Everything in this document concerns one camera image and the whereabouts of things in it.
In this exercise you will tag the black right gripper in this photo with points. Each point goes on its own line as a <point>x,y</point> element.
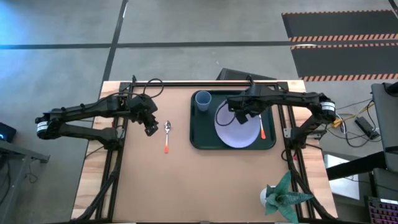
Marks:
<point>256,99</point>

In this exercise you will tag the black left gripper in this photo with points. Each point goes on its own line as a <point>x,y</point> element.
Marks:
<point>149,112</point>

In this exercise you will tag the lavender plate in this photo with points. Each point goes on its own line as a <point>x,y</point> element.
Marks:
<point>236,133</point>

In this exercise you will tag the blue ribbed cup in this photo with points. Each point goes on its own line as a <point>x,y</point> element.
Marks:
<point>203,99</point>

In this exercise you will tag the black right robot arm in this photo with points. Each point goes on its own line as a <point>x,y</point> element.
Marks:
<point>304,99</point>

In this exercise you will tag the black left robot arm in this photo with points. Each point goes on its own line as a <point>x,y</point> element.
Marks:
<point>87,109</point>

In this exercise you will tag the dark green tray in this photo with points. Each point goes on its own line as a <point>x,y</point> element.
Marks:
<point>202,130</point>

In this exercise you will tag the black angular panel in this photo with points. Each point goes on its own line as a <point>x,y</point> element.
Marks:
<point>239,74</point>

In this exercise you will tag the green plant in white pot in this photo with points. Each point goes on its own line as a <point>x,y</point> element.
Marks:
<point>281,197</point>

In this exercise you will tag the black floor mat orange stripes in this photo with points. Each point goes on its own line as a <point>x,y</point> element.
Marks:
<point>342,60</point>
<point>335,25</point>

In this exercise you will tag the black beam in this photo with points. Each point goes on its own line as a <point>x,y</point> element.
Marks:
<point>357,166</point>

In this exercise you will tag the black power adapter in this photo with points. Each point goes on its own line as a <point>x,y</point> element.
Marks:
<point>367,127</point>

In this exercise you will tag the black device blue light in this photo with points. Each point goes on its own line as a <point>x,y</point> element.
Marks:
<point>6,132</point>

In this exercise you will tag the keyboard with pink keys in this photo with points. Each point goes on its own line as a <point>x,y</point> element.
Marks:
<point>384,213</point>

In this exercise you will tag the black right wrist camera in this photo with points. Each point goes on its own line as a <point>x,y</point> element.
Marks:
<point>234,104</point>

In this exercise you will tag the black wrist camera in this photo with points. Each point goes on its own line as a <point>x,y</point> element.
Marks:
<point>138,102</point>
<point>234,104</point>

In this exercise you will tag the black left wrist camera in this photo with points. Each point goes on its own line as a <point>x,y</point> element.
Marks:
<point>138,102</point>

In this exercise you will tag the silver metal bracket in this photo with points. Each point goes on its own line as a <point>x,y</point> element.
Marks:
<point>287,132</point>

